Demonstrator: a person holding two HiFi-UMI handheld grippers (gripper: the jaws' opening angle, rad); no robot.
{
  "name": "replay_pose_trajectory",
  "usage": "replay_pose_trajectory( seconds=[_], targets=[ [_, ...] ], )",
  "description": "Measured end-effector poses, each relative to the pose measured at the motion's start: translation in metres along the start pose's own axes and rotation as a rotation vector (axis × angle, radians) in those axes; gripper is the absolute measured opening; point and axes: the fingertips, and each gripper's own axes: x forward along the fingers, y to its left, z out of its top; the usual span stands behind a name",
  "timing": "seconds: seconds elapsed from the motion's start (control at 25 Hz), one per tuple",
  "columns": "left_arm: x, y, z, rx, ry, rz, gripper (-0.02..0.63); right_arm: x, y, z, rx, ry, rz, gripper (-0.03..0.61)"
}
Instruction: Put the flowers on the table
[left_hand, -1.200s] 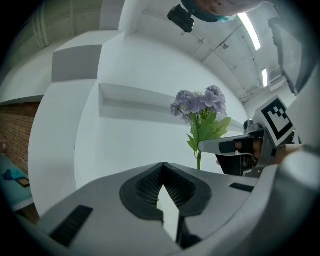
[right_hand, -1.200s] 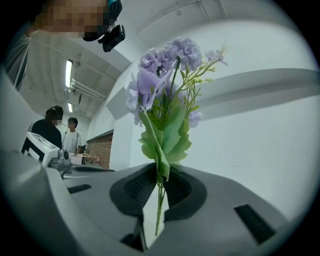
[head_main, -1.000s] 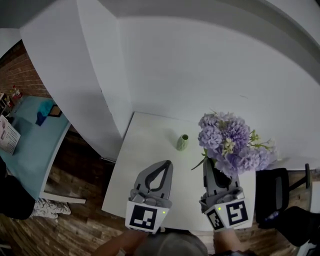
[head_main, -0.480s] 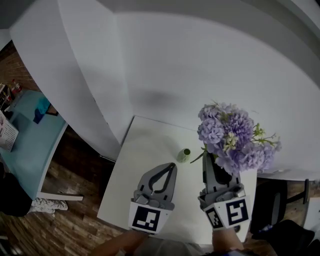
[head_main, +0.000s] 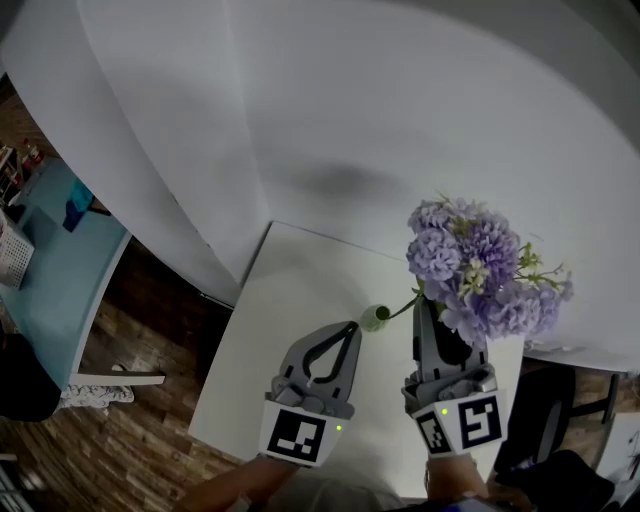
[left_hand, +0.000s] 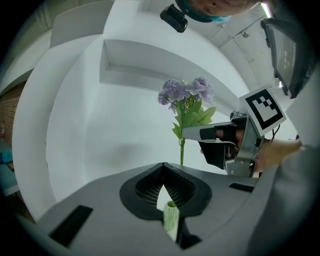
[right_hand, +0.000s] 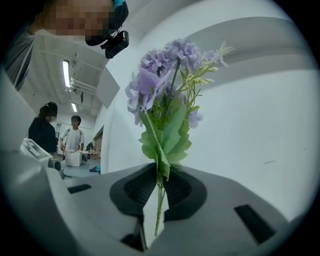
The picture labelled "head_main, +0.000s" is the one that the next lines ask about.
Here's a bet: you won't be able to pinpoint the white perforated basket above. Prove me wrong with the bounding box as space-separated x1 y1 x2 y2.
0 209 36 291

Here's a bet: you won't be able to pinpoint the red figurines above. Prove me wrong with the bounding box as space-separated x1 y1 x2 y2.
9 137 46 184

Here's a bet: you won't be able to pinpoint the light blue table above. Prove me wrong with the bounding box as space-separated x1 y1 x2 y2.
0 154 167 397

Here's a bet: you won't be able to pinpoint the person's grey shorts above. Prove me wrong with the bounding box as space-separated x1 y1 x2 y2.
244 474 401 512

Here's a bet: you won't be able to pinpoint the purple flowers bouquet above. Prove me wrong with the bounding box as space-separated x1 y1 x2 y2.
387 189 576 354

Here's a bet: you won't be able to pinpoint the blue cloth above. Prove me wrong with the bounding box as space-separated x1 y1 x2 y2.
62 178 96 234

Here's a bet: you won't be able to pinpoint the person's left forearm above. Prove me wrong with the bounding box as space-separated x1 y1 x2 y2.
174 453 301 512

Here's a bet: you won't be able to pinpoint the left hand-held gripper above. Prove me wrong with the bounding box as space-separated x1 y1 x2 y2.
257 320 364 469

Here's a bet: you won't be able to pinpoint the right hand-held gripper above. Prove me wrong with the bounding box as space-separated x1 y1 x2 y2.
401 296 506 459

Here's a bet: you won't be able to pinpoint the small pale green vase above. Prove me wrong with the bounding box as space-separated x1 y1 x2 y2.
359 304 392 334

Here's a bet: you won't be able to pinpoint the white wall outlets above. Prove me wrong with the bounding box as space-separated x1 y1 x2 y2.
523 338 587 357

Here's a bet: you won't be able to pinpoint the person's right forearm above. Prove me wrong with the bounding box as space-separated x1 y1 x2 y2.
424 450 490 504

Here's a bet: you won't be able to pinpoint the black office chair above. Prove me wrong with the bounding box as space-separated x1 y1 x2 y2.
489 367 619 512

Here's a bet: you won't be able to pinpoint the white square table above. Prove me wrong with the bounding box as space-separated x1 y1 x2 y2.
188 219 526 501

